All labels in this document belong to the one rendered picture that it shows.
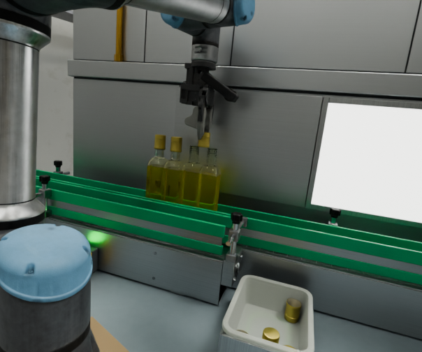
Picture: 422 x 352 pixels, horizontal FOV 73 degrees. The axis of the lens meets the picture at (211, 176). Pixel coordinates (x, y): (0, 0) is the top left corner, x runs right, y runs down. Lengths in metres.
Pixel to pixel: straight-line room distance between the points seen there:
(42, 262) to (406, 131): 0.89
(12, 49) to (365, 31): 0.85
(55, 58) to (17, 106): 3.33
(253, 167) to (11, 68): 0.69
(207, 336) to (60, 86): 3.42
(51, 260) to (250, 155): 0.68
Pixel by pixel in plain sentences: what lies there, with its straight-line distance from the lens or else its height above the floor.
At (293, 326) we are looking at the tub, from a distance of 0.78.
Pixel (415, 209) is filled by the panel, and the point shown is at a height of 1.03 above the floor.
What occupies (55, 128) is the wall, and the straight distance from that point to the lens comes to 3.82.
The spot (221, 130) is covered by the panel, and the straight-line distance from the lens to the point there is 0.96.
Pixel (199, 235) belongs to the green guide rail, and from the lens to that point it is 0.77.
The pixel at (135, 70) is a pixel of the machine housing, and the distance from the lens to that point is 1.12.
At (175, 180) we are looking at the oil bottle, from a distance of 0.87.
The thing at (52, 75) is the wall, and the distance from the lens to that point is 3.80.
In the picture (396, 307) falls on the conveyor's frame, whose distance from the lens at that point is 0.89.
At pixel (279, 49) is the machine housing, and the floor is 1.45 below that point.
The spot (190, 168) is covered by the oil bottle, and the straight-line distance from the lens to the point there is 0.85.
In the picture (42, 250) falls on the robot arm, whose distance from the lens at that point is 0.44.
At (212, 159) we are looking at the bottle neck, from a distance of 0.83.
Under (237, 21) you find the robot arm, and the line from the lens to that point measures 0.71.
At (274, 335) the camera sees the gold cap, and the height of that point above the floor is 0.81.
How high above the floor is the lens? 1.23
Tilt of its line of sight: 12 degrees down
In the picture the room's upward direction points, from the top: 6 degrees clockwise
